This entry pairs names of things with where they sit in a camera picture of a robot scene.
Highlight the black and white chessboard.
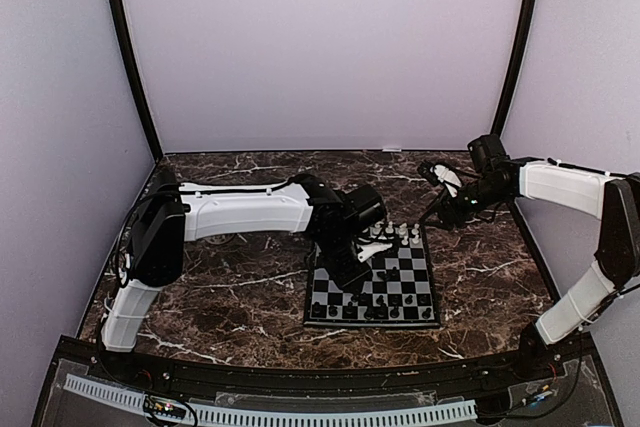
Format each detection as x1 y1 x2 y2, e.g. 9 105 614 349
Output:
303 223 441 329

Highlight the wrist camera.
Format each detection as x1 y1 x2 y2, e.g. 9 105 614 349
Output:
418 161 462 198
356 242 393 263

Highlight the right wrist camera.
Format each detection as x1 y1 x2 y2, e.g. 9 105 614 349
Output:
418 161 462 198

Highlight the black corner frame post left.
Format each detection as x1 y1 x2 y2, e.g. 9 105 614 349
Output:
108 0 164 163

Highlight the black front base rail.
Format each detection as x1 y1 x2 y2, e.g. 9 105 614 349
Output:
33 335 622 426

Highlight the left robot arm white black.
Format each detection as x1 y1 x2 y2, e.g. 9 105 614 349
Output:
97 171 393 383

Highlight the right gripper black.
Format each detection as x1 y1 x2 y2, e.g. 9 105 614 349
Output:
420 177 509 231

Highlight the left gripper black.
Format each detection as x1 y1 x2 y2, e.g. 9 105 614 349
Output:
316 232 374 295

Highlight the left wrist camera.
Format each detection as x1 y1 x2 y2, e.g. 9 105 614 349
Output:
356 242 393 263

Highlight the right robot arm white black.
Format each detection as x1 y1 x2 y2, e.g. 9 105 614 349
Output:
418 134 639 381

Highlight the white perforated cable duct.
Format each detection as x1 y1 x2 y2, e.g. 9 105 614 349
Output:
63 374 477 426

